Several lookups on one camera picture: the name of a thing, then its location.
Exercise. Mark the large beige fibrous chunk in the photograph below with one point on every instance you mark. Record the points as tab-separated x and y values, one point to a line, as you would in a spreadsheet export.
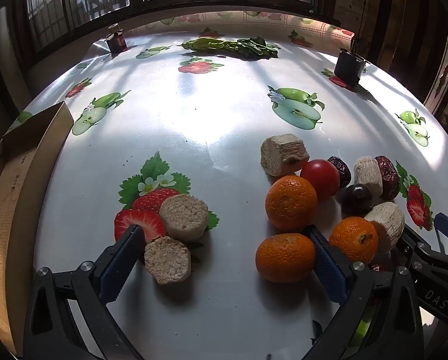
280	153

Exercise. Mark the dark barred window frame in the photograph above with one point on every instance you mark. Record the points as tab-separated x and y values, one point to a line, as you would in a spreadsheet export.
224	4

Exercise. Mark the dried red date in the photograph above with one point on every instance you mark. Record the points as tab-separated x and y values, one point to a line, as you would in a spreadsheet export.
340	168
388	176

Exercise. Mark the worn painted panel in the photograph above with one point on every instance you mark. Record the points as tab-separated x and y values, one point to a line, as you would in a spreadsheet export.
445	75

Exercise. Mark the black clamp right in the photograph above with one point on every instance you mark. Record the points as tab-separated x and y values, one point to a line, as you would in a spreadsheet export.
347	65

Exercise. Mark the fruit print tablecloth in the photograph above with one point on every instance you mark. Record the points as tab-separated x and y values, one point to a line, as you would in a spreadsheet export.
209	112

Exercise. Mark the orange tangerine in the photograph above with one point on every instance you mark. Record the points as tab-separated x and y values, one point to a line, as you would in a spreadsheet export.
284	258
291	202
353	239

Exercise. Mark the dark glass jar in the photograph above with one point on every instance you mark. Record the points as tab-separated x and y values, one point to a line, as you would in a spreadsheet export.
117	43

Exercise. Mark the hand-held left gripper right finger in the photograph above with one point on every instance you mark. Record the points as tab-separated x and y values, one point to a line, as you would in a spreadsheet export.
329	266

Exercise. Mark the brown cardboard tray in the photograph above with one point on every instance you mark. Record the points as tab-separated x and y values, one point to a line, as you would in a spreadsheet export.
6	202

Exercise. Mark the dark leafy greens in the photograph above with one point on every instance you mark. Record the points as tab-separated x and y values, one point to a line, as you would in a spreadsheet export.
257	48

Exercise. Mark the dark purple plum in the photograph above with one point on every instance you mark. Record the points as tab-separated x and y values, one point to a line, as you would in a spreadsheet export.
357	198

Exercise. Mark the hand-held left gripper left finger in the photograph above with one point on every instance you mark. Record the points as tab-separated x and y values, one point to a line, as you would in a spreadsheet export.
120	262

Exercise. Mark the red tomato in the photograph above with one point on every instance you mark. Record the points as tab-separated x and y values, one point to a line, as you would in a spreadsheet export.
321	178

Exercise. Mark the green leafy vegetable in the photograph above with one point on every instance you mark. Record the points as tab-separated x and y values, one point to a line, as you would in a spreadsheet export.
209	45

